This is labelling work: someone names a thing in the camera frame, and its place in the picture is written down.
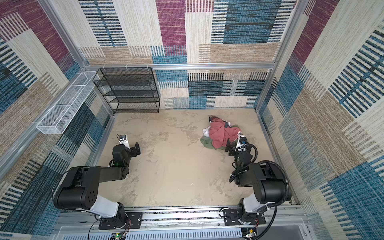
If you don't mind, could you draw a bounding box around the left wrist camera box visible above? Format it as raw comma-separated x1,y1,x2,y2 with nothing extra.
117,135,130,149

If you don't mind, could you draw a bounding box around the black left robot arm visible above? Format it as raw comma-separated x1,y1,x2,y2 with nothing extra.
53,143,143,231

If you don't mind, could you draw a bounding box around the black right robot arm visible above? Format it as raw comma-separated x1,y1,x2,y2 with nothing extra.
223,137,292,225

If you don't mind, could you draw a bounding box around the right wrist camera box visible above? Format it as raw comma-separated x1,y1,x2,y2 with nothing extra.
235,131,248,152

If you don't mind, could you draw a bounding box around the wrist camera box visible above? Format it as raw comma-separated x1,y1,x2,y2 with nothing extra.
235,131,248,152
117,135,130,149

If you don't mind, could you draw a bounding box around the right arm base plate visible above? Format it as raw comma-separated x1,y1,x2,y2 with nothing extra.
219,208,266,226

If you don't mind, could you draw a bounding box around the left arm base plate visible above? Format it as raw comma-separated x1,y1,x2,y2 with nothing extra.
98,212,143,230

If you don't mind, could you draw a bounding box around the black wire shelf rack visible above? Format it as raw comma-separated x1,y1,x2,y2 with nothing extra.
93,67,161,114

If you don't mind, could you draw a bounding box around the red cloth with grey trim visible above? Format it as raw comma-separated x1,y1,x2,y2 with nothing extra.
209,116,242,149

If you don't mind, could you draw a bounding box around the white slotted cable duct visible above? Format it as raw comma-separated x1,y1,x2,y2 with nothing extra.
58,228,243,240

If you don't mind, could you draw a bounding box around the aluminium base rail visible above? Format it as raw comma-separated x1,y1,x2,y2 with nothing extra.
52,204,309,234

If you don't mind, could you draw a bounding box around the green cloth with grey trim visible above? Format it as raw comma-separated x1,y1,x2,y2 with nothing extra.
200,135,226,150

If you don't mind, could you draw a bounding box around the white wire mesh basket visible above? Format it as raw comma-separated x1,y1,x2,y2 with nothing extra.
36,72,96,135

